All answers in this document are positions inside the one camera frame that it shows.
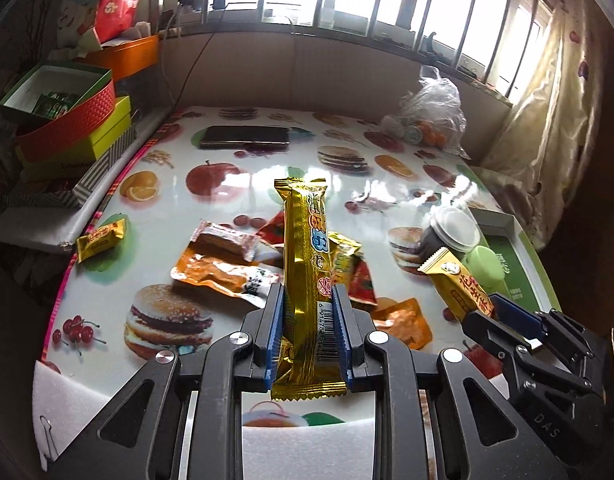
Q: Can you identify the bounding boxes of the yellow orange snack bar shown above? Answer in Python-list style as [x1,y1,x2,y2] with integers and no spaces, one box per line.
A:
[419,247,495,322]

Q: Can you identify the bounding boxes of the long gold snack bar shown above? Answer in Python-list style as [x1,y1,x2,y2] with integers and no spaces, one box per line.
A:
[271,178,346,401]

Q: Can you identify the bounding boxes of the large orange snack packet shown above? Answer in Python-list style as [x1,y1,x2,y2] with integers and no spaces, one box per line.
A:
[170,242,281,308]

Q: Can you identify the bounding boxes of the pink white snack packet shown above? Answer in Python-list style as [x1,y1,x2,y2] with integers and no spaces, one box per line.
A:
[190,220,259,262]

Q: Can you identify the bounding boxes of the red black snack packet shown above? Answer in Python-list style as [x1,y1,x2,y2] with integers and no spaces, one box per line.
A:
[256,210,284,246]

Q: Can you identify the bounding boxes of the green white cardboard box tray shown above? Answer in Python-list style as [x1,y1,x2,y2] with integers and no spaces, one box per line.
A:
[471,208,561,312]

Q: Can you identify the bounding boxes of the light green plastic container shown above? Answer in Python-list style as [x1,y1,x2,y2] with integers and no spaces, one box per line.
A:
[462,245,508,295]

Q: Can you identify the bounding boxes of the small yellow green packet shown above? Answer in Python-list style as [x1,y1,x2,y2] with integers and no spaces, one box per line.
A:
[328,232,361,287]

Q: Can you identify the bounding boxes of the dark jar with clear lid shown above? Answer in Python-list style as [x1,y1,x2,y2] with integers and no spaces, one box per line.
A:
[417,206,481,260]

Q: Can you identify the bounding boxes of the beige curtain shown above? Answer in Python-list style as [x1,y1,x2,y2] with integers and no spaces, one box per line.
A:
[475,0,609,250]

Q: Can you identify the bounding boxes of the small yellow candy packet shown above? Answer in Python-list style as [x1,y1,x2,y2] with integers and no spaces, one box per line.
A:
[76,218,127,263]

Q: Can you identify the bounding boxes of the black smartphone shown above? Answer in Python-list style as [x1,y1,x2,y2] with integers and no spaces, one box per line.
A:
[199,126,290,150]

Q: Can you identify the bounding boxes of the clear plastic bag of items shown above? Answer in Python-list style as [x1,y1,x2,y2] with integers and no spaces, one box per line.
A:
[380,65,469,158]

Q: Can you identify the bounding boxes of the striped black white box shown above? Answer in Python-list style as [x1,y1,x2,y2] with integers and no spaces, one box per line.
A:
[4,125,136,209]

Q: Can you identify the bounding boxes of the yellow green box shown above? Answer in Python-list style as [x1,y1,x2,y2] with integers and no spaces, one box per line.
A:
[38,96,131,168]

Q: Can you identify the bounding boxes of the red rimmed open box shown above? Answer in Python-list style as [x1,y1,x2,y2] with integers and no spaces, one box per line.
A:
[0,62,116,162]

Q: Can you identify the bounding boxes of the orange plastic bin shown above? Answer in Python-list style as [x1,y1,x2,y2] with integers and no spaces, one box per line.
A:
[84,36,159,81]

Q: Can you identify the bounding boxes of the black cable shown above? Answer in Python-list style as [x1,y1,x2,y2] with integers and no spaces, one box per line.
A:
[172,6,228,111]

